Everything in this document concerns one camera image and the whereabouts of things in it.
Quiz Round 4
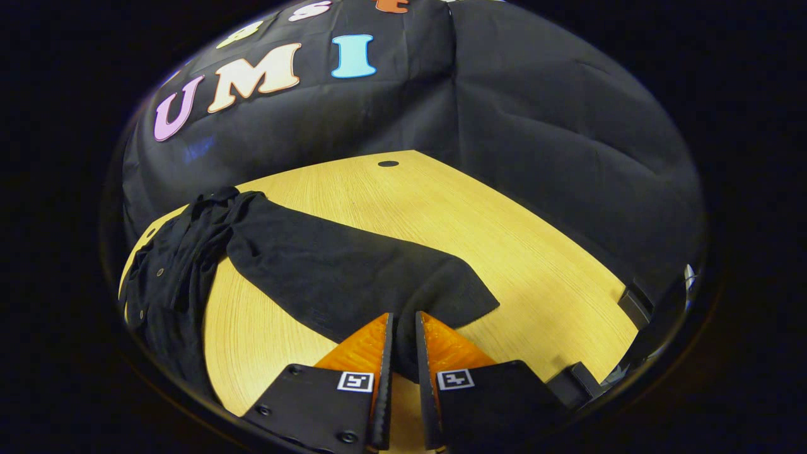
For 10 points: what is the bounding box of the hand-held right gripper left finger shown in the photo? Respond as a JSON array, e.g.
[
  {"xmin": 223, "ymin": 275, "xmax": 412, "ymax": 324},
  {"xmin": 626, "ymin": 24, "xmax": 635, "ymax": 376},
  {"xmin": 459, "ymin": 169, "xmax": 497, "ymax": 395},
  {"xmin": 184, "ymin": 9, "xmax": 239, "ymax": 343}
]
[{"xmin": 241, "ymin": 311, "xmax": 396, "ymax": 454}]

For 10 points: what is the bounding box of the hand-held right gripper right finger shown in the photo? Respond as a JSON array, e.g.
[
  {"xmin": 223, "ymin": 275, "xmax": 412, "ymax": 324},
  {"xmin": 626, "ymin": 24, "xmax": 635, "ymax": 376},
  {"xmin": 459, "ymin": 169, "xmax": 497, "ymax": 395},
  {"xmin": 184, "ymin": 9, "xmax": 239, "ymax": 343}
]
[{"xmin": 414, "ymin": 310, "xmax": 571, "ymax": 454}]

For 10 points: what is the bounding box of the black button shirt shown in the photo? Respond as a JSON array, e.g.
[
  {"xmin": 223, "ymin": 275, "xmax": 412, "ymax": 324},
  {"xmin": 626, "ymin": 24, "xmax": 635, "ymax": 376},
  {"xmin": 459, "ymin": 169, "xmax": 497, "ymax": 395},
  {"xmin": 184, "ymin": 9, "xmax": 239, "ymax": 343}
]
[{"xmin": 119, "ymin": 186, "xmax": 501, "ymax": 404}]

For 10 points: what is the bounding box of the black backdrop cloth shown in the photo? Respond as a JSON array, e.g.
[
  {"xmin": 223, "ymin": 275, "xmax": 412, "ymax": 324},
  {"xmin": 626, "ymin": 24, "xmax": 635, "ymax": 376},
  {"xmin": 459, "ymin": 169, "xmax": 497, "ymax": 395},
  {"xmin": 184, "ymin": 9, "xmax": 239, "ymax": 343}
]
[{"xmin": 120, "ymin": 0, "xmax": 707, "ymax": 303}]

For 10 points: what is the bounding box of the black table edge bracket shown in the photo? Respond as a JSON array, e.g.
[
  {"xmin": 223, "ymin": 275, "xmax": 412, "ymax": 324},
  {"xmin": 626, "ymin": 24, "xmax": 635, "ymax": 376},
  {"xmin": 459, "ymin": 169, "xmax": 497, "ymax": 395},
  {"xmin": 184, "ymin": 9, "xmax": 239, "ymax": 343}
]
[
  {"xmin": 546, "ymin": 362, "xmax": 607, "ymax": 409},
  {"xmin": 618, "ymin": 284, "xmax": 654, "ymax": 330}
]

